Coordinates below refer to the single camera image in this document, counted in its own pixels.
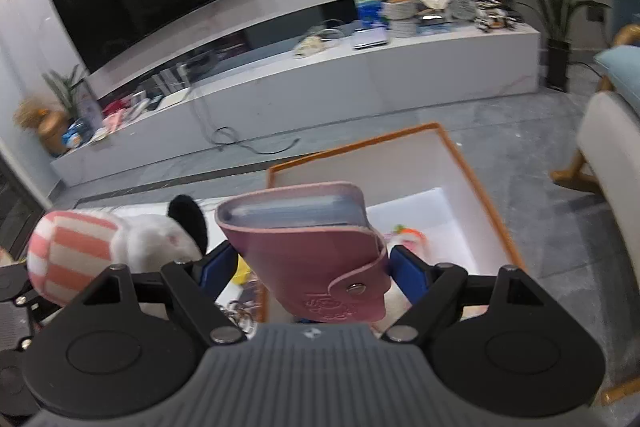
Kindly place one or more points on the white flat case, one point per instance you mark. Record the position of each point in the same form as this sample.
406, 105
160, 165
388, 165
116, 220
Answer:
370, 38

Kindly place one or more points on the pink snap card wallet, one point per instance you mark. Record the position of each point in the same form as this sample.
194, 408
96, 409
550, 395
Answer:
310, 247

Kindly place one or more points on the orange crocheted toy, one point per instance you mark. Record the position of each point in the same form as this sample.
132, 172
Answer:
407, 234

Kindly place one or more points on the light blue cushion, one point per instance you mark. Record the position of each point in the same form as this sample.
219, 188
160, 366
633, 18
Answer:
620, 67

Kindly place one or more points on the panda plush toy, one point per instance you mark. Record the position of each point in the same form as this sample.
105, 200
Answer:
125, 247

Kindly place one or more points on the white armchair with wooden legs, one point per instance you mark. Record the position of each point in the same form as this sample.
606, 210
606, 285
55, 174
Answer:
610, 142

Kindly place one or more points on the green potted plant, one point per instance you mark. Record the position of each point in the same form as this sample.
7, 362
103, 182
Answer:
555, 22

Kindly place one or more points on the white television cabinet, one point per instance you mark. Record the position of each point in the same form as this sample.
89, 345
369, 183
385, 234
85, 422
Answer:
310, 97

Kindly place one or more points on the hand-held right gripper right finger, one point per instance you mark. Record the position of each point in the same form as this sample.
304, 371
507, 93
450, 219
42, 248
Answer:
407, 274

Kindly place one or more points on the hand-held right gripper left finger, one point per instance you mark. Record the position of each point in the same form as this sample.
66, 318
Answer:
215, 268

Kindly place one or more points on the dried plant in vase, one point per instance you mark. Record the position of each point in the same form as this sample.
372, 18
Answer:
52, 112

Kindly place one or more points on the orange storage box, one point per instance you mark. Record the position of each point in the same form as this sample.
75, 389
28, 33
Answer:
450, 202

